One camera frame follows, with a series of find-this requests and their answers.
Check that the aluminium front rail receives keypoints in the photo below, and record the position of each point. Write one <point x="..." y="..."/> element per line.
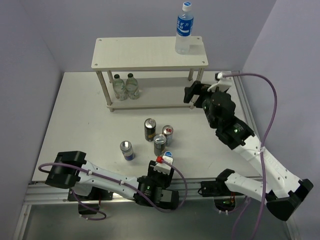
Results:
<point x="42" y="194"/>

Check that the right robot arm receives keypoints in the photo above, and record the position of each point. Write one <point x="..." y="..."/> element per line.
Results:
<point x="282" y="192"/>

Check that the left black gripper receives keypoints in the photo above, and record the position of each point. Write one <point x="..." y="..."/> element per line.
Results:
<point x="151" y="171"/>

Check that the clear green-label bottle left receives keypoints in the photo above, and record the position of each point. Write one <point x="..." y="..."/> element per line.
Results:
<point x="119" y="88"/>

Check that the beige two-tier wooden shelf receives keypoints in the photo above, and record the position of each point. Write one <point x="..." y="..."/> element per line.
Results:
<point x="161" y="72"/>

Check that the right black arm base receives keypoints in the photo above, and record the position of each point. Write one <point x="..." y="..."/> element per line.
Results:
<point x="224" y="199"/>

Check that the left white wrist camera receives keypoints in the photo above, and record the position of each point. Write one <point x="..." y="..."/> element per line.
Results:
<point x="163" y="163"/>

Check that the clear green-label bottle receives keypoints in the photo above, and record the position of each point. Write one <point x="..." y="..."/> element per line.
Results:
<point x="119" y="88"/>
<point x="132" y="87"/>

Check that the black yellow-label can front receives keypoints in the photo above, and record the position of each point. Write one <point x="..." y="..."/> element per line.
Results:
<point x="159" y="144"/>

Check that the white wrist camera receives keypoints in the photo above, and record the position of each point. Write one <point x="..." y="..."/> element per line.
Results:
<point x="163" y="163"/>
<point x="222" y="81"/>

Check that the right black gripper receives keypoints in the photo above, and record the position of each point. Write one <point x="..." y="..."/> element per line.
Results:
<point x="197" y="88"/>

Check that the black yellow-label can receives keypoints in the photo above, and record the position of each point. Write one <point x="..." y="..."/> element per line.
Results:
<point x="159" y="144"/>
<point x="149" y="129"/>

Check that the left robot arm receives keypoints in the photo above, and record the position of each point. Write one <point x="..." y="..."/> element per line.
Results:
<point x="71" y="170"/>

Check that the aluminium rail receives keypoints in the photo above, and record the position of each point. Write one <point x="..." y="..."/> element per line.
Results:
<point x="245" y="106"/>
<point x="42" y="194"/>

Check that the silver blue slim can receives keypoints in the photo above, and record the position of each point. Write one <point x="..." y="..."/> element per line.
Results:
<point x="127" y="150"/>

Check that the silver red-tab slim can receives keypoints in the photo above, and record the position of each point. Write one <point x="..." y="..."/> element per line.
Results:
<point x="168" y="131"/>

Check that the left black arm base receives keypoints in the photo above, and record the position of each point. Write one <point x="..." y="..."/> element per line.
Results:
<point x="96" y="194"/>

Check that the aluminium right side rail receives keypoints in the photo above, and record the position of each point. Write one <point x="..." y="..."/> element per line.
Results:
<point x="245" y="106"/>

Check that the blue-label water bottle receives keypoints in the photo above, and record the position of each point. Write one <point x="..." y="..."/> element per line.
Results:
<point x="184" y="27"/>
<point x="168" y="154"/>

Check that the clear green-label bottle right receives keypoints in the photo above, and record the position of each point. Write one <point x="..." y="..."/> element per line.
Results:
<point x="132" y="87"/>

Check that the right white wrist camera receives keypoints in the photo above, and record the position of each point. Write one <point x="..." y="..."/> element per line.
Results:
<point x="222" y="81"/>

